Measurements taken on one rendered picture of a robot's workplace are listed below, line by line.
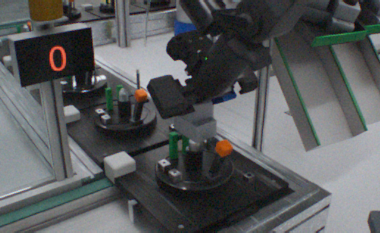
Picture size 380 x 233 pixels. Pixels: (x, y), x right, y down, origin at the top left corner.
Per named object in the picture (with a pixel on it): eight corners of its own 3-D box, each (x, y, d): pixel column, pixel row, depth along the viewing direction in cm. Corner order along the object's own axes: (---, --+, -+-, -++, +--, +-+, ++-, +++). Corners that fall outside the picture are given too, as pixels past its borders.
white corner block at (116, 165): (137, 178, 79) (136, 160, 77) (115, 187, 76) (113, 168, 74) (125, 167, 82) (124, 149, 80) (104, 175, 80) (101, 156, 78)
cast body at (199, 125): (216, 136, 71) (218, 97, 68) (196, 144, 69) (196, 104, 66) (187, 117, 77) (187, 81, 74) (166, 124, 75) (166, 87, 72)
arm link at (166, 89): (281, 65, 65) (261, 32, 66) (183, 94, 55) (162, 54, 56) (255, 91, 71) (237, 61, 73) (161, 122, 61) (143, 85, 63)
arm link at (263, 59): (284, 53, 56) (244, 0, 57) (257, 65, 52) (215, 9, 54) (258, 80, 61) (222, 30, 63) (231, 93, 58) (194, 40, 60)
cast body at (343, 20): (347, 40, 76) (364, 9, 71) (326, 34, 76) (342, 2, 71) (342, 14, 82) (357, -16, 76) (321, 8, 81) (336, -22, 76)
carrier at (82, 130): (200, 136, 93) (202, 82, 88) (101, 172, 81) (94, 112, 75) (143, 99, 111) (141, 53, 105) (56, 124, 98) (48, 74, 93)
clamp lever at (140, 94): (142, 120, 90) (148, 94, 85) (134, 123, 89) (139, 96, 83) (134, 109, 92) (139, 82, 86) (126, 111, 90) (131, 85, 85)
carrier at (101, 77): (143, 99, 111) (141, 53, 106) (55, 124, 98) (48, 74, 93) (102, 73, 129) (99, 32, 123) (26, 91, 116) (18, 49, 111)
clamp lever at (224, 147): (221, 176, 71) (234, 147, 66) (211, 181, 70) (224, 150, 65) (208, 161, 73) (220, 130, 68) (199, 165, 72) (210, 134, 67)
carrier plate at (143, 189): (288, 192, 75) (289, 182, 74) (177, 249, 62) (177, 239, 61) (205, 138, 92) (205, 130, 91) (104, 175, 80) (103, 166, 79)
